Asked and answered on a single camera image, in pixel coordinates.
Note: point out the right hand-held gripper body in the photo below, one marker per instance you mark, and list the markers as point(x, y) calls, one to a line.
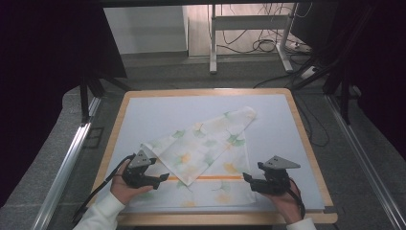
point(275, 179)

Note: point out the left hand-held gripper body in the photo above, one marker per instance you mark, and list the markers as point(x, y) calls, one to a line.
point(137, 174)

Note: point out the white leaf-print cloth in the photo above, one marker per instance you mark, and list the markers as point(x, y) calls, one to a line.
point(204, 143)

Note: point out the person's left hand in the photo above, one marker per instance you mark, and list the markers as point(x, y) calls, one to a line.
point(123, 188)

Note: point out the person's right hand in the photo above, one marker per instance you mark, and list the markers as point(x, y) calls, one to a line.
point(287, 204)

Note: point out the white table mat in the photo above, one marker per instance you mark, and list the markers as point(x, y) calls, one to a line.
point(274, 134)

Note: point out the dark floor grate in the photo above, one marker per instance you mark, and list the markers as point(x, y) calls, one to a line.
point(93, 138)

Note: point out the grey tape piece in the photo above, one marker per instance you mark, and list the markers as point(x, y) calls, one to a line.
point(330, 210)

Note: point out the black metal stand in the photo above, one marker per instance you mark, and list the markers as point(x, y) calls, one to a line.
point(344, 96)
point(85, 99)

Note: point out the white power strip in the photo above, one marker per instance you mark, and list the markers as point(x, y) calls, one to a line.
point(308, 72)

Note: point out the dark curtain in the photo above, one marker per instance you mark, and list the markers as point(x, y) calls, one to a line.
point(41, 80)
point(383, 64)

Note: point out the aluminium floor rail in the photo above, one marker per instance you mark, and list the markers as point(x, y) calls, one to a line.
point(68, 153)
point(364, 159)

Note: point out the white wall panel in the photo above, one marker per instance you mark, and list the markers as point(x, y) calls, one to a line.
point(145, 30)

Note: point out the white metal desk frame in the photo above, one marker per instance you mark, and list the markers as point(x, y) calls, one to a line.
point(249, 22)

